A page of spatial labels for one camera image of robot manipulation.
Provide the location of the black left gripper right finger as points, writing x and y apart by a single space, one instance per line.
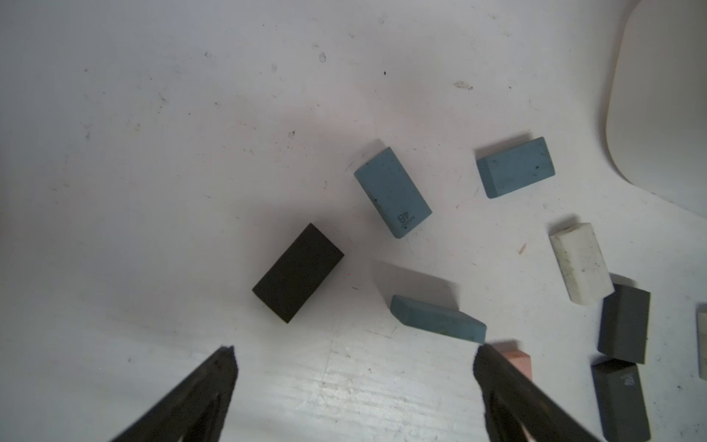
515 408

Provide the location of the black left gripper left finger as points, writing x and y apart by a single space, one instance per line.
196 409

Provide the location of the pink eraser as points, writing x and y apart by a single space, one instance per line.
520 360

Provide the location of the blue eraser edge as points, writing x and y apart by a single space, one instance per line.
435 319

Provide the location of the black eraser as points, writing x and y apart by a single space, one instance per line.
298 273

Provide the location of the blue eraser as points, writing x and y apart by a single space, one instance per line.
515 168
393 193

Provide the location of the dark grey eraser lower centre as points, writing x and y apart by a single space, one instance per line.
620 397

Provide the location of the dark grey eraser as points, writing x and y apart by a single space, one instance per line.
620 397
624 324

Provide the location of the dark grey eraser upper centre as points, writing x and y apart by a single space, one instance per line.
624 324

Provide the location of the white eraser left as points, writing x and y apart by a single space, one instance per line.
582 265

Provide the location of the white eraser 4B centre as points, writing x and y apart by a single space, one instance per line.
702 342

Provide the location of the white storage box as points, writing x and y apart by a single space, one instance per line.
656 122

